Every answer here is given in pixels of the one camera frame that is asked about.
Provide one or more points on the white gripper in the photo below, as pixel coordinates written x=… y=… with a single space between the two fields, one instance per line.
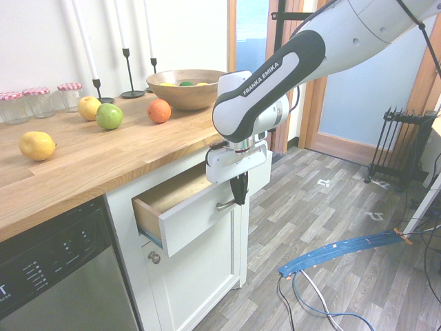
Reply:
x=234 y=165

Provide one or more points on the white wooden drawer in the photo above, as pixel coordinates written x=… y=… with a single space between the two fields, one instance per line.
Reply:
x=193 y=224

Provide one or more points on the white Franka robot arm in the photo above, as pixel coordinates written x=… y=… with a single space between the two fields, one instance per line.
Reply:
x=268 y=89

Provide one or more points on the white island cabinet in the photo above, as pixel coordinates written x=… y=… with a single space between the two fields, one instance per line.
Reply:
x=193 y=286

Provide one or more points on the large wooden bowl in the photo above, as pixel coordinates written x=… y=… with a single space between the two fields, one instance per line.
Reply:
x=186 y=96

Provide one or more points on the silver cabinet door knob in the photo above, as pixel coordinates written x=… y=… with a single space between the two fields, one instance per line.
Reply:
x=154 y=257

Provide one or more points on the blue tape floor strip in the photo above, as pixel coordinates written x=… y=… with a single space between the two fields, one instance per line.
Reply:
x=337 y=250

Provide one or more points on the yellow squash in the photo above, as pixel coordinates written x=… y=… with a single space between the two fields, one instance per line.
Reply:
x=202 y=83

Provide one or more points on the orange fruit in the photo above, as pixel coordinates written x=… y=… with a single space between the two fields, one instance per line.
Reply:
x=159 y=111

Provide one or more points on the green lime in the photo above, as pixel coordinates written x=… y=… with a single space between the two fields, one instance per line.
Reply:
x=186 y=83

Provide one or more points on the yellow lemon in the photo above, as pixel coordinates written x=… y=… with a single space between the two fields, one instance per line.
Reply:
x=167 y=84

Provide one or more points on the wooden frosted glass door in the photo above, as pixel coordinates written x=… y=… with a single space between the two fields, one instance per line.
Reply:
x=361 y=103

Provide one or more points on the green apple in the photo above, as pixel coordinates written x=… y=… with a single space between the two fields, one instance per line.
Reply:
x=109 y=116

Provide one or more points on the black candle holder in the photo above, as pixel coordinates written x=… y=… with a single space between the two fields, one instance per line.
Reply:
x=153 y=63
x=128 y=69
x=97 y=86

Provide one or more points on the black oil radiator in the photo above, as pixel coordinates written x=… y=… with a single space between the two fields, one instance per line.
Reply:
x=399 y=145

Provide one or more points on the yellow apple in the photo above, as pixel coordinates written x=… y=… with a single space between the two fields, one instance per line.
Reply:
x=87 y=107

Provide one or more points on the white taper candle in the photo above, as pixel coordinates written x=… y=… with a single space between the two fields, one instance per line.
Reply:
x=86 y=41
x=121 y=24
x=149 y=31

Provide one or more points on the glass jar checkered lid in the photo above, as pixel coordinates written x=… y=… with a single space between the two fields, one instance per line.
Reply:
x=70 y=98
x=38 y=103
x=13 y=110

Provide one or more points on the stainless steel dishwasher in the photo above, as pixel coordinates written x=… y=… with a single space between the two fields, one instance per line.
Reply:
x=69 y=293

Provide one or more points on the yellow pear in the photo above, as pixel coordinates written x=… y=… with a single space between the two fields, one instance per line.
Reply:
x=37 y=146

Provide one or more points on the wooden doorway frame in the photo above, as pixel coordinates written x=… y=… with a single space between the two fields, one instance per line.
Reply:
x=231 y=34

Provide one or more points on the black metal frame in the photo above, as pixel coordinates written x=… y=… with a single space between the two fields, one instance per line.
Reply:
x=279 y=27

